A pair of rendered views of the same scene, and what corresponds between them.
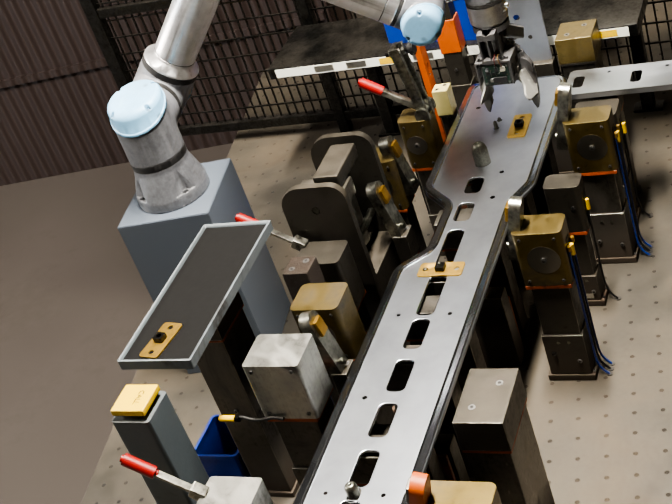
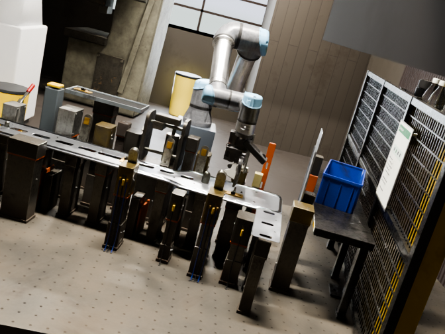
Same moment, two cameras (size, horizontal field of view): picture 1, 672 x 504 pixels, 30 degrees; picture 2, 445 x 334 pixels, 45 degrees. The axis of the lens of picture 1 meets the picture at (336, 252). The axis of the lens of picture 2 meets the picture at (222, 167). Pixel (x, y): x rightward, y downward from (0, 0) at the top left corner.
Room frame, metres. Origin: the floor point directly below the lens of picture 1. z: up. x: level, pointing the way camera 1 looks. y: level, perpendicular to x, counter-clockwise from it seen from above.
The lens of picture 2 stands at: (1.24, -2.24, 1.68)
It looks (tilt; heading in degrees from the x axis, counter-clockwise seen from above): 16 degrees down; 64
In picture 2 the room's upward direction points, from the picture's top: 15 degrees clockwise
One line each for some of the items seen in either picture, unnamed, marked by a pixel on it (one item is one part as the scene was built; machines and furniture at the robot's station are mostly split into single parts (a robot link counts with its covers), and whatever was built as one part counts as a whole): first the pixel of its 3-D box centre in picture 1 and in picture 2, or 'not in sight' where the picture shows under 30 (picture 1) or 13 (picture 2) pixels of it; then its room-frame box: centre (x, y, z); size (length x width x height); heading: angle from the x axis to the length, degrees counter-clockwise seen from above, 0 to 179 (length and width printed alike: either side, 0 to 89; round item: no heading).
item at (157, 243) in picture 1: (209, 268); (187, 160); (2.27, 0.27, 0.90); 0.20 x 0.20 x 0.40; 69
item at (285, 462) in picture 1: (245, 390); (98, 145); (1.80, 0.24, 0.92); 0.10 x 0.08 x 0.45; 150
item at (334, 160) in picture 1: (361, 264); (158, 166); (2.02, -0.04, 0.94); 0.18 x 0.13 x 0.49; 150
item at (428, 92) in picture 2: not in sight; (428, 103); (2.84, -0.63, 1.53); 0.07 x 0.07 x 0.20
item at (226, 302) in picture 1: (199, 291); (108, 99); (1.80, 0.24, 1.16); 0.37 x 0.14 x 0.02; 150
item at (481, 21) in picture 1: (489, 11); (245, 128); (2.18, -0.43, 1.27); 0.08 x 0.08 x 0.05
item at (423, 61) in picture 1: (443, 128); (257, 197); (2.40, -0.31, 0.95); 0.03 x 0.01 x 0.50; 150
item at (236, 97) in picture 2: not in sight; (243, 103); (2.20, -0.33, 1.35); 0.11 x 0.11 x 0.08; 72
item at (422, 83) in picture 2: not in sight; (420, 102); (2.90, -0.53, 1.52); 0.07 x 0.07 x 0.18
